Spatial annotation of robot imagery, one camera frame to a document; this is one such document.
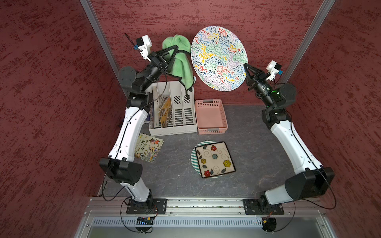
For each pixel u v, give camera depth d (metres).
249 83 0.58
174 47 0.50
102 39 0.82
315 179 0.40
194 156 0.92
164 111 0.95
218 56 0.55
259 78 0.53
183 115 1.14
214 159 0.90
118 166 0.42
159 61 0.47
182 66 0.54
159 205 0.74
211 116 1.17
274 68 0.57
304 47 0.86
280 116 0.53
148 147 0.95
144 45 0.49
